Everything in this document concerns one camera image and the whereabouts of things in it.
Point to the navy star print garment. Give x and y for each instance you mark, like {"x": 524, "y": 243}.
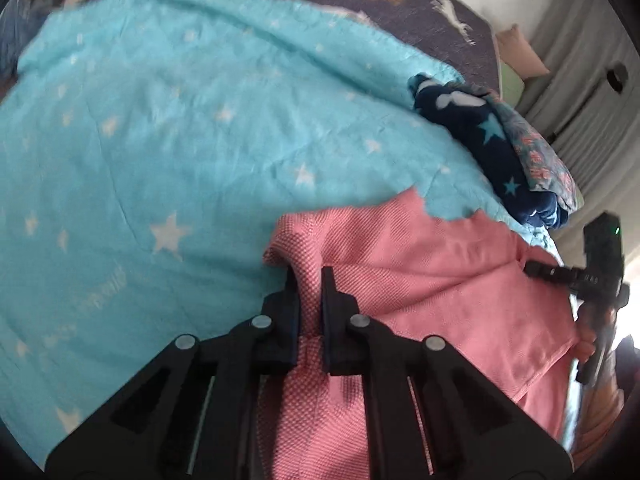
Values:
{"x": 480, "y": 130}

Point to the pink pillow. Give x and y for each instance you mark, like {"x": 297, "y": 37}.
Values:
{"x": 522, "y": 52}

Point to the pink knit garment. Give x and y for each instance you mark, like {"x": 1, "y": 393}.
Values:
{"x": 425, "y": 270}

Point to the person's right hand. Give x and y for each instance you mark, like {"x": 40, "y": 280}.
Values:
{"x": 587, "y": 342}

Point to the floral print garment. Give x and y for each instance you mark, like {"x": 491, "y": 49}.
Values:
{"x": 540, "y": 160}

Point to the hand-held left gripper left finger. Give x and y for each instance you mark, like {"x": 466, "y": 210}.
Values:
{"x": 293, "y": 321}

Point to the grey curtain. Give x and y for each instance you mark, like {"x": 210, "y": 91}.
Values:
{"x": 590, "y": 25}

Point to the dark deer print mattress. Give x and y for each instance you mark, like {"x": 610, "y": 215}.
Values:
{"x": 400, "y": 10}

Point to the person's right forearm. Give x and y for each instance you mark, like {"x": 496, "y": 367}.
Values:
{"x": 597, "y": 410}

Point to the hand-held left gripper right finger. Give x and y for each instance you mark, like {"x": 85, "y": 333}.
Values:
{"x": 327, "y": 321}

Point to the turquoise star blanket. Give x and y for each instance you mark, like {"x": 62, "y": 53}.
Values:
{"x": 150, "y": 135}

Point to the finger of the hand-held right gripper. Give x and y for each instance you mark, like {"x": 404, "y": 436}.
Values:
{"x": 545, "y": 272}

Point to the light green pillow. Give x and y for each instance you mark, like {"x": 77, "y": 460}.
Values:
{"x": 511, "y": 85}

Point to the black floor lamp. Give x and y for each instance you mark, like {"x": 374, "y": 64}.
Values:
{"x": 618, "y": 75}

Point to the dark cloth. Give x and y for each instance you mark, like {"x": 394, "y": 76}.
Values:
{"x": 35, "y": 20}

